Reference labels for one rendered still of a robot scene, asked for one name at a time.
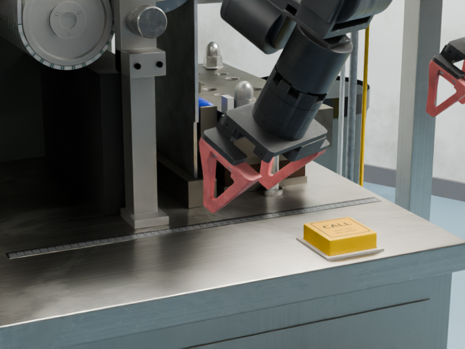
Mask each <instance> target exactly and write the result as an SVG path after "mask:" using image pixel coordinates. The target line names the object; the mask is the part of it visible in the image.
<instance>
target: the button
mask: <svg viewBox="0 0 465 349"><path fill-rule="evenodd" d="M303 239H304V240H306V241H307V242H308V243H310V244H312V245H313V246H314V247H316V248H317V249H319V250H321V251H322V252H323V253H325V254H327V255H328V256H336V255H340V254H344V253H352V252H356V251H364V250H368V249H375V248H376V241H377V233H376V232H375V231H373V230H372V229H370V228H368V227H366V226H365V225H363V224H361V223H360V222H357V221H356V220H354V219H353V218H351V217H342V218H337V219H332V220H324V221H319V222H311V223H306V224H304V235H303Z"/></svg>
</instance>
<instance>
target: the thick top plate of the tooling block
mask: <svg viewBox="0 0 465 349"><path fill-rule="evenodd" d="M222 65H223V66H224V67H223V68H221V69H205V68H203V64H198V77H199V81H200V82H201V93H199V97H200V98H202V99H204V100H207V101H208V102H211V103H212V104H213V105H216V106H217V123H218V122H219V119H220V118H221V115H224V114H225V113H223V112H222V111H221V96H222V95H229V96H231V97H235V88H236V86H237V84H238V83H239V82H241V81H247V82H249V83H250V84H251V85H252V87H253V97H254V98H256V100H257V98H258V96H259V94H260V92H261V91H262V89H263V87H264V85H265V83H266V80H264V79H262V78H259V77H257V76H255V75H252V74H250V73H247V72H245V71H242V70H240V69H237V68H235V67H233V66H230V65H228V64H225V63H223V62H222ZM333 110H334V108H333V107H330V106H328V105H325V104H321V106H320V108H319V110H318V112H317V114H316V115H315V117H314V119H315V120H316V121H317V122H319V123H320V124H321V125H322V126H323V127H324V128H325V129H326V130H327V133H326V135H325V136H326V139H327V140H328V141H329V146H328V147H332V133H333ZM232 143H233V144H234V145H236V146H237V147H238V148H239V149H240V150H241V151H242V152H243V153H244V154H245V155H247V157H248V158H251V157H257V155H256V154H254V153H253V150H254V148H255V145H254V144H253V143H251V142H250V141H249V140H248V139H247V138H246V137H245V138H241V139H239V140H237V141H233V142H232Z"/></svg>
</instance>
